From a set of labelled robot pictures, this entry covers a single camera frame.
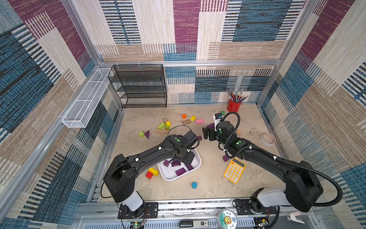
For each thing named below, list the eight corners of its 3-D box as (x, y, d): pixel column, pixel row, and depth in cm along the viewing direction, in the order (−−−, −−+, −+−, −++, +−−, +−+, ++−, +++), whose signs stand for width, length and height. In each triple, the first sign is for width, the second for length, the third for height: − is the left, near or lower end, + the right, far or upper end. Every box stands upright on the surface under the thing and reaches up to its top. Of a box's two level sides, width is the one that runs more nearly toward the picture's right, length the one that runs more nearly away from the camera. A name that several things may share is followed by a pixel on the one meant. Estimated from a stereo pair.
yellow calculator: (222, 175, 87) (223, 173, 85) (232, 157, 94) (233, 156, 92) (236, 184, 83) (237, 183, 81) (245, 165, 90) (246, 164, 88)
